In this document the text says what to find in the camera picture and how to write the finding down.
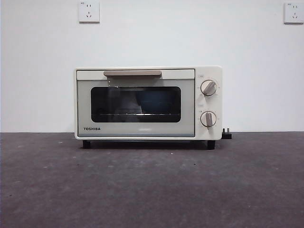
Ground blue ribbed bowl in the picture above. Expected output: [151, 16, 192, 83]
[135, 91, 176, 114]

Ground glass oven door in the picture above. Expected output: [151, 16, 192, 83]
[76, 68, 196, 138]

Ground cream and beige oven knob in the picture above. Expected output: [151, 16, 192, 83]
[200, 80, 218, 96]
[200, 111, 217, 127]

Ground cream Toshiba toaster oven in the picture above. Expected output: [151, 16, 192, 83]
[75, 66, 223, 150]

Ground black power plug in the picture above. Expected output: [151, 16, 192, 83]
[222, 127, 233, 140]

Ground metal wire oven rack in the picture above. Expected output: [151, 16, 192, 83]
[98, 113, 173, 117]

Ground white wall socket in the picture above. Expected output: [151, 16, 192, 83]
[78, 0, 100, 24]
[284, 2, 304, 24]

